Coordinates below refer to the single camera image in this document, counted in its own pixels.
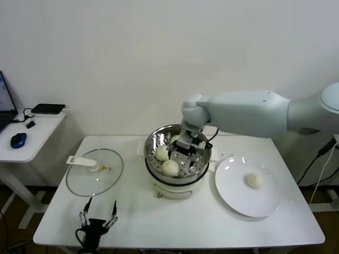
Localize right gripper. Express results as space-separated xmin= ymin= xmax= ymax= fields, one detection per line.
xmin=171 ymin=129 xmax=207 ymax=173

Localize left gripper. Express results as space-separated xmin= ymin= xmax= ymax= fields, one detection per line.
xmin=78 ymin=196 xmax=118 ymax=248

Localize perforated steel steamer basket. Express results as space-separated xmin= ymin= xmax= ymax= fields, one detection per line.
xmin=145 ymin=124 xmax=212 ymax=186

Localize white electric cooker base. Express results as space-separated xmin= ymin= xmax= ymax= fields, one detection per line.
xmin=136 ymin=141 xmax=220 ymax=199

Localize white round plate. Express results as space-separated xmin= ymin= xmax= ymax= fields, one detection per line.
xmin=214 ymin=156 xmax=282 ymax=218

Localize white side table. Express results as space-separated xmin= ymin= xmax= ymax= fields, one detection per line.
xmin=0 ymin=111 xmax=67 ymax=230

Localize blue computer mouse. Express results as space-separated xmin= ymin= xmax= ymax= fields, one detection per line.
xmin=10 ymin=133 xmax=28 ymax=149

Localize black flat device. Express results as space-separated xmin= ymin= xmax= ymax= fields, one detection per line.
xmin=30 ymin=103 xmax=66 ymax=115

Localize black laptop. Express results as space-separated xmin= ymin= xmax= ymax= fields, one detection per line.
xmin=0 ymin=70 xmax=19 ymax=134

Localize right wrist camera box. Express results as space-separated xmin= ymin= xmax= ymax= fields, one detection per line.
xmin=193 ymin=137 xmax=213 ymax=152

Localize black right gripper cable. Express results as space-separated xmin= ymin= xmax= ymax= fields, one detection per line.
xmin=203 ymin=126 xmax=219 ymax=149

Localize glass lid with white handle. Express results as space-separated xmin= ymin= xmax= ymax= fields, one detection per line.
xmin=65 ymin=148 xmax=124 ymax=197

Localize thin black desk cable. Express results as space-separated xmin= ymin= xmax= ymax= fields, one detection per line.
xmin=10 ymin=107 xmax=34 ymax=125

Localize black hanging cable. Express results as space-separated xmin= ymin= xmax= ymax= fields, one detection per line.
xmin=296 ymin=133 xmax=339 ymax=185

